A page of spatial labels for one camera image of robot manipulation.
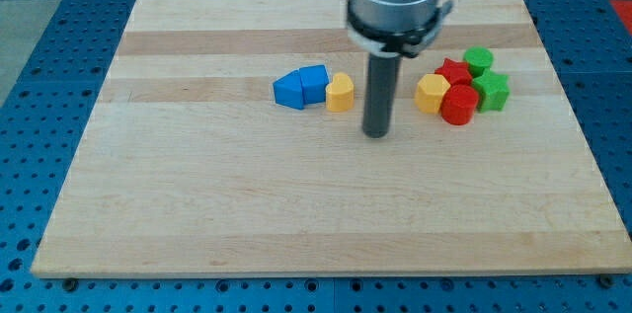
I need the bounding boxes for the green star block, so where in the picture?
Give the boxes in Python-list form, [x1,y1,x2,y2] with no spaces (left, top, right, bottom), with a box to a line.
[472,69,511,113]

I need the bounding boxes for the blue cube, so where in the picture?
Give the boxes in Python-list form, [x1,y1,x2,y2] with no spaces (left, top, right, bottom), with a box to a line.
[298,64,329,105]

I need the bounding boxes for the red cylinder block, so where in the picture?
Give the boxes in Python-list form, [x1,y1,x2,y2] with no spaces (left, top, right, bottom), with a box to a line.
[440,85,479,125]

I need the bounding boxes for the green cylinder block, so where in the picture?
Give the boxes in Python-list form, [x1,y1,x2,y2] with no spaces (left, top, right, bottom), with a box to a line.
[463,46,494,77]

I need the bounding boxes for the yellow heart block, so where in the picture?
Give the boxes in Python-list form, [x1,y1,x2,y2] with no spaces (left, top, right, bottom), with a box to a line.
[325,72,355,113]

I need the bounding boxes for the blue triangular block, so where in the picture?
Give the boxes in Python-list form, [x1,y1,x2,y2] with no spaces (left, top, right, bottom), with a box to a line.
[273,70,304,110]

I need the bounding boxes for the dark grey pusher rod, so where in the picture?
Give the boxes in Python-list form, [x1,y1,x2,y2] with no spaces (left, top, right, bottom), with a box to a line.
[362,54,401,138]

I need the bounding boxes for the black clamp ring bracket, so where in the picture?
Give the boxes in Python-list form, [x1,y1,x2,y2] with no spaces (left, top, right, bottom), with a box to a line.
[346,0,454,58]

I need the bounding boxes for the red star block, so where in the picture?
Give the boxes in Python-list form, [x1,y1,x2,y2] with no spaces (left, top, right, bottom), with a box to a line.
[434,58,473,86]

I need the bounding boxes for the wooden board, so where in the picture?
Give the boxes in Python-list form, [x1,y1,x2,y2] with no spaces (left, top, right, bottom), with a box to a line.
[32,0,631,278]

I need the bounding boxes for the yellow hexagon block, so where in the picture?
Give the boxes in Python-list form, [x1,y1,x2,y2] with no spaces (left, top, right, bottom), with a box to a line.
[414,74,451,114]

